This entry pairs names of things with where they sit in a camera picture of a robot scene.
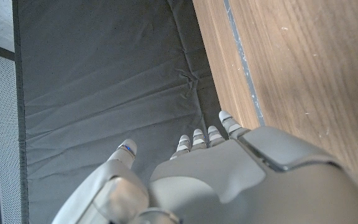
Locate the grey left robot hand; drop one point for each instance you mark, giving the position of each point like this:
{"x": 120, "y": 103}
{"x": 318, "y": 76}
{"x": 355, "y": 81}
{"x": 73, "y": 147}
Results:
{"x": 228, "y": 180}

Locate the black fabric backdrop curtain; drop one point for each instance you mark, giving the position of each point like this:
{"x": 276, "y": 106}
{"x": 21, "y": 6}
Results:
{"x": 104, "y": 77}

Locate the grey perforated panel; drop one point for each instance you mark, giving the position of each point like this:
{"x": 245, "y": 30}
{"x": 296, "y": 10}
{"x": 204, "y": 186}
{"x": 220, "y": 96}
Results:
{"x": 2, "y": 130}

